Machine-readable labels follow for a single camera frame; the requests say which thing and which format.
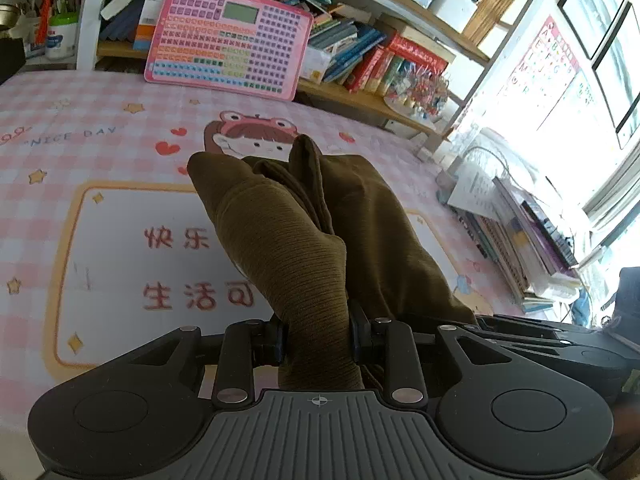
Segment brown corduroy pants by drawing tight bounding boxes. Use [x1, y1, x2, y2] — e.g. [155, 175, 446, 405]
[186, 136, 475, 391]

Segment stack of papers books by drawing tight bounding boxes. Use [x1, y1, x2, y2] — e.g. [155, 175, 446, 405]
[445, 167, 582, 313]

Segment pink checkered table mat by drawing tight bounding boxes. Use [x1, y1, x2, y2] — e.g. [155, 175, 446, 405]
[1, 70, 518, 479]

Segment red thick dictionary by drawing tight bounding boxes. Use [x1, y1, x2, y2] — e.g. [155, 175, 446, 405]
[387, 34, 449, 76]

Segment pink learning tablet toy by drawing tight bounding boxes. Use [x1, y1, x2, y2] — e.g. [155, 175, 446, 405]
[144, 0, 314, 101]

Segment white jar green lid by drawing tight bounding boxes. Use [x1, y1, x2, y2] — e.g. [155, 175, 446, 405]
[44, 12, 79, 60]

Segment red glue bottle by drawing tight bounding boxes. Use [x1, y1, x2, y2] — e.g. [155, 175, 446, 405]
[35, 0, 52, 46]

